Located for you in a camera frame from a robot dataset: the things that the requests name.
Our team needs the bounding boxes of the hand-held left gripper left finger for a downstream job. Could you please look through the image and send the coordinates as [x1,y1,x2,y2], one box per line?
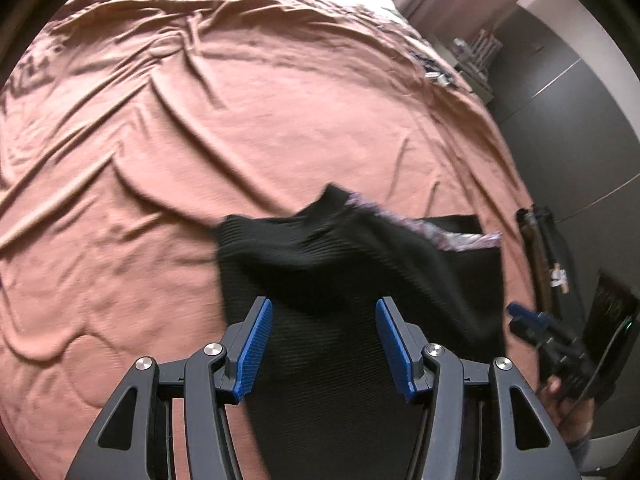
[65,296,274,480]

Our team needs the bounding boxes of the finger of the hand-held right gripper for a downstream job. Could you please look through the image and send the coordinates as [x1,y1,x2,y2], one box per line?
[506,301,557,347]

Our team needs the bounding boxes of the person's right forearm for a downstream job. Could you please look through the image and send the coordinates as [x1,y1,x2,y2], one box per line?
[567,435,598,471]

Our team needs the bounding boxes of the folded black paw-print garment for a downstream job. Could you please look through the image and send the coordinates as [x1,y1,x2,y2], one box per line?
[515,205,588,342]

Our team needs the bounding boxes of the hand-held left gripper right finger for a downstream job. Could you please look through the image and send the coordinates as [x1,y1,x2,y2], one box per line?
[375,296,583,480]

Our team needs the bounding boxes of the brown blanket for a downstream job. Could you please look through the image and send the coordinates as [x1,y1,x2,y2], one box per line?
[0,0,543,480]

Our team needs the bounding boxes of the person's right hand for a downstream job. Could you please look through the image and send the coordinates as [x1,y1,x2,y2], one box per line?
[542,377,597,442]

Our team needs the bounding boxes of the white nightstand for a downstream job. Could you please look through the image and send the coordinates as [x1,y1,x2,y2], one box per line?
[432,35,497,107]

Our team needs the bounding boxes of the black shorts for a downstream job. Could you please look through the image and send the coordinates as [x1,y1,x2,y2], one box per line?
[212,183,508,480]

